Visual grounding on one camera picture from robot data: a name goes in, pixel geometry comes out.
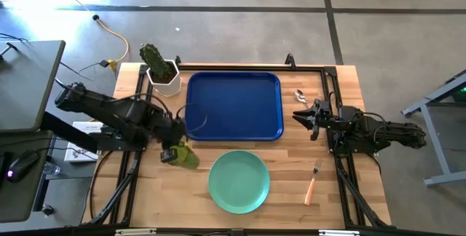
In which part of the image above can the blue plastic tray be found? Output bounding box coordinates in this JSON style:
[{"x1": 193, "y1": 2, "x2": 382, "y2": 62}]
[{"x1": 184, "y1": 71, "x2": 285, "y2": 142}]

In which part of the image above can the grey metal table frame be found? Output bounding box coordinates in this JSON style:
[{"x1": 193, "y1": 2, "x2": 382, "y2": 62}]
[{"x1": 401, "y1": 70, "x2": 466, "y2": 187}]

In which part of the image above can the green faceted plastic cup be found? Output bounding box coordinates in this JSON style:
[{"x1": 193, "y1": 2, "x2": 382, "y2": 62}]
[{"x1": 169, "y1": 141, "x2": 201, "y2": 170}]

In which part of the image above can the teal round plate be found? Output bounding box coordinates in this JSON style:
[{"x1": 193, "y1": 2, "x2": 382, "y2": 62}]
[{"x1": 208, "y1": 149, "x2": 271, "y2": 215}]

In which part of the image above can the silver metal bracket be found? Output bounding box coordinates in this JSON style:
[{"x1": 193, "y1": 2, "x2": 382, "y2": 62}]
[
  {"x1": 115, "y1": 228, "x2": 157, "y2": 236},
  {"x1": 319, "y1": 229, "x2": 360, "y2": 236}
]

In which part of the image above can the fork with orange handle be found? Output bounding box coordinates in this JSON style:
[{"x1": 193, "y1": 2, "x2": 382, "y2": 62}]
[{"x1": 304, "y1": 157, "x2": 323, "y2": 207}]

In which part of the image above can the thin black floor cable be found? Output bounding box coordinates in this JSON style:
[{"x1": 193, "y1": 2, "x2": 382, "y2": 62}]
[{"x1": 60, "y1": 59, "x2": 110, "y2": 82}]

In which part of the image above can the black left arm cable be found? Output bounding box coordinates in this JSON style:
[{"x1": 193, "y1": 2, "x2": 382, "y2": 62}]
[{"x1": 176, "y1": 103, "x2": 208, "y2": 133}]

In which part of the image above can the yellow power cable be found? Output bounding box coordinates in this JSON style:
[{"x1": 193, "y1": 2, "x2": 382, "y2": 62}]
[{"x1": 47, "y1": 0, "x2": 130, "y2": 71}]

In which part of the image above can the black computer mouse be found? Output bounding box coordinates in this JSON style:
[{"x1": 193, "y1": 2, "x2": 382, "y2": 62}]
[{"x1": 5, "y1": 150, "x2": 40, "y2": 184}]

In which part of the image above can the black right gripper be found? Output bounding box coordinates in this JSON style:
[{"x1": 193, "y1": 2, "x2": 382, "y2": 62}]
[{"x1": 292, "y1": 98, "x2": 334, "y2": 142}]

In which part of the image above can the dark desk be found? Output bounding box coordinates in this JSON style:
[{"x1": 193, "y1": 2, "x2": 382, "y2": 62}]
[{"x1": 0, "y1": 130, "x2": 55, "y2": 224}]

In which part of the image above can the grey side table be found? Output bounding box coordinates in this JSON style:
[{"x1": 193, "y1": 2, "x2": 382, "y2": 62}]
[{"x1": 0, "y1": 40, "x2": 66, "y2": 133}]

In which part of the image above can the clear water bottle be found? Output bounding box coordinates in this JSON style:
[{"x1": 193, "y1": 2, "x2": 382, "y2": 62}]
[{"x1": 42, "y1": 162, "x2": 61, "y2": 176}]

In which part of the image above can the white hexagonal plant pot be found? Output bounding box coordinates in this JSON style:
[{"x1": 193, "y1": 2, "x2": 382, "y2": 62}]
[{"x1": 146, "y1": 59, "x2": 182, "y2": 98}]

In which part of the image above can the green cactus plant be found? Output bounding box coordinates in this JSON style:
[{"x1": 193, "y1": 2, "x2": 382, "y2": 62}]
[{"x1": 139, "y1": 43, "x2": 171, "y2": 80}]

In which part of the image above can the white paper booklet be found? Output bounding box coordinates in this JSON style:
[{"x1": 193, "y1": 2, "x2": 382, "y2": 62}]
[{"x1": 64, "y1": 121, "x2": 105, "y2": 163}]

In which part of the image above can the silver metal spoon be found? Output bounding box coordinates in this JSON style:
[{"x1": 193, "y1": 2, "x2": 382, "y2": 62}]
[{"x1": 293, "y1": 89, "x2": 311, "y2": 108}]

